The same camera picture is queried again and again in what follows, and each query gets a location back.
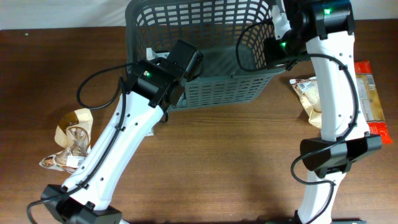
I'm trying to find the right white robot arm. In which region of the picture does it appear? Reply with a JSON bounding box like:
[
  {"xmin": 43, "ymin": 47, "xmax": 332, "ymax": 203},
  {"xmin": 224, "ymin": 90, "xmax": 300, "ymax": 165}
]
[{"xmin": 265, "ymin": 1, "xmax": 382, "ymax": 223}]

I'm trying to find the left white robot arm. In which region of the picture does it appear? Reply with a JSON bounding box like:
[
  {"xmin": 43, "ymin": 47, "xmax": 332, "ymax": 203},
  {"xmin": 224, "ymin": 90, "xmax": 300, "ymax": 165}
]
[{"xmin": 38, "ymin": 40, "xmax": 203, "ymax": 224}]

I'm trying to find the brown white snack bag left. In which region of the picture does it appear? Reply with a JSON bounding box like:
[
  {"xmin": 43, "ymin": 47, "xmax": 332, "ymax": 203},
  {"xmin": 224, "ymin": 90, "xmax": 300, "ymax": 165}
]
[{"xmin": 39, "ymin": 108, "xmax": 93, "ymax": 174}]

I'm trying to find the red spaghetti packet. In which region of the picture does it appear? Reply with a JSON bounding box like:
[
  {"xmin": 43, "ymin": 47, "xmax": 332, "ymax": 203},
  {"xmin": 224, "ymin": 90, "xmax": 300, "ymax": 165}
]
[{"xmin": 354, "ymin": 60, "xmax": 393, "ymax": 144}]

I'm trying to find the grey plastic shopping basket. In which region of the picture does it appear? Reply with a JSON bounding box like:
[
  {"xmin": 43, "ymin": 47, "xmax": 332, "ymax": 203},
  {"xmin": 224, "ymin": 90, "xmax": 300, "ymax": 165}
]
[{"xmin": 125, "ymin": 0, "xmax": 284, "ymax": 111}]

